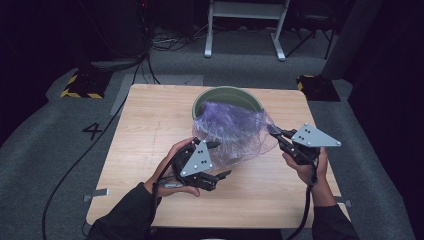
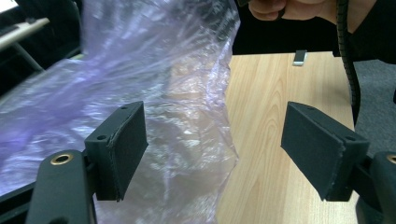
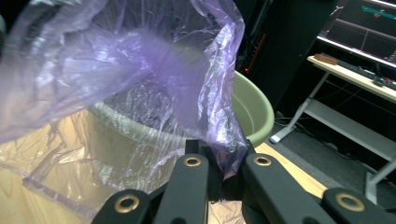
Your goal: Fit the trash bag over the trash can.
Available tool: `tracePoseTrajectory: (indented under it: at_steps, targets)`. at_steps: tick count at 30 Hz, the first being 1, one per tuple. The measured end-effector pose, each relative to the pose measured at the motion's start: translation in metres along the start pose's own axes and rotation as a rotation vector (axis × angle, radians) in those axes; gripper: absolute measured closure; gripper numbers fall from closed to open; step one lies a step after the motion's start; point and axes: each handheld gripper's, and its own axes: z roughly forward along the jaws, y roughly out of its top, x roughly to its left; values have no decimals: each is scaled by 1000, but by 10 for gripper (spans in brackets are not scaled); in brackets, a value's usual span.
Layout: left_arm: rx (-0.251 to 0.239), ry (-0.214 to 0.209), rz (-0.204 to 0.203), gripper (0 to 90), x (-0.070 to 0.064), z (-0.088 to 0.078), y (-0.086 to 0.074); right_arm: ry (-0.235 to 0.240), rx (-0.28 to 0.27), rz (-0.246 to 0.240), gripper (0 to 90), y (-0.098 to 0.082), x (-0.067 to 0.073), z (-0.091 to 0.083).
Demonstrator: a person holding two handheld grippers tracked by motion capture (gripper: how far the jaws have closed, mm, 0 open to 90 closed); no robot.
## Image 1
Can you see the metal table bracket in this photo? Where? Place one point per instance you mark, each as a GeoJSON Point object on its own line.
{"type": "Point", "coordinates": [343, 201]}
{"type": "Point", "coordinates": [98, 193]}

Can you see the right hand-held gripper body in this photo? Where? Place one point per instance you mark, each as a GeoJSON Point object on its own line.
{"type": "Point", "coordinates": [313, 138]}

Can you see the grey column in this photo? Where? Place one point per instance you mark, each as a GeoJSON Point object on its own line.
{"type": "Point", "coordinates": [350, 40]}

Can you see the person's right hand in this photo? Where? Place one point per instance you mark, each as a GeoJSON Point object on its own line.
{"type": "Point", "coordinates": [321, 183]}

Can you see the black chair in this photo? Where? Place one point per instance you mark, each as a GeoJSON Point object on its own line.
{"type": "Point", "coordinates": [313, 16]}

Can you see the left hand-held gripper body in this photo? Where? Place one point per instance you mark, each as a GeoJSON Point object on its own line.
{"type": "Point", "coordinates": [198, 160]}

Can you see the yellow-black striped stand base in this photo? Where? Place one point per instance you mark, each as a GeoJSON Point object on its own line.
{"type": "Point", "coordinates": [86, 83]}
{"type": "Point", "coordinates": [320, 88]}

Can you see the person's left hand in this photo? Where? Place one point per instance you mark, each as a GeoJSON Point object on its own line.
{"type": "Point", "coordinates": [163, 176]}

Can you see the purple plastic bag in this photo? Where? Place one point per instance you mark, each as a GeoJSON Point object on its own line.
{"type": "Point", "coordinates": [233, 133]}

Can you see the black equipment cabinet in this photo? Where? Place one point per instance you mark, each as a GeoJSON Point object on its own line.
{"type": "Point", "coordinates": [116, 30]}

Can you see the green round bin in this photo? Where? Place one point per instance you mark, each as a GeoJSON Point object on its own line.
{"type": "Point", "coordinates": [230, 95]}

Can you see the white metal stand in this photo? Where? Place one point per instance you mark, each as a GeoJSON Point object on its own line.
{"type": "Point", "coordinates": [246, 10]}

